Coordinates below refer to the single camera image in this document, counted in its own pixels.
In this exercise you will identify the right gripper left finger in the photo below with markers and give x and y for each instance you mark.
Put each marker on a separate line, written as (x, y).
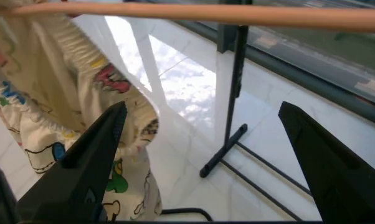
(78, 177)

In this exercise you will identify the cream printed garment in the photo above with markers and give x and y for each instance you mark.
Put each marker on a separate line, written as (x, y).
(50, 93)

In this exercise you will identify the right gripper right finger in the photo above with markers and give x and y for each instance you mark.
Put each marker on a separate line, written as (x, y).
(340, 177)

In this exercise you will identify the window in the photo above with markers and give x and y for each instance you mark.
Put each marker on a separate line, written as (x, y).
(299, 62)

